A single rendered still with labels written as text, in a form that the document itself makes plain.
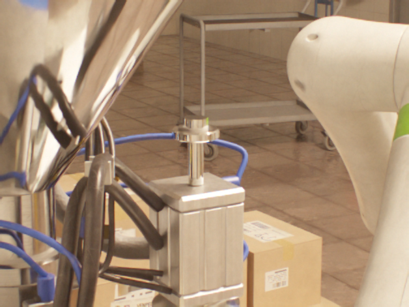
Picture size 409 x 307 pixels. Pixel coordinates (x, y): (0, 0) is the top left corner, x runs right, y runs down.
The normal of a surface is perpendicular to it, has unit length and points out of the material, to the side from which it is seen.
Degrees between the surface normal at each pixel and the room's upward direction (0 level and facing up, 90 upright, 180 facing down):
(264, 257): 90
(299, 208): 0
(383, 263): 51
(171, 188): 0
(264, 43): 90
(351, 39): 46
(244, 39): 90
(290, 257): 90
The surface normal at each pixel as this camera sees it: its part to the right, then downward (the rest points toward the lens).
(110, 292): 0.54, 0.20
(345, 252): 0.00, -0.97
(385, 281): -0.46, -0.53
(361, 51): -0.38, -0.27
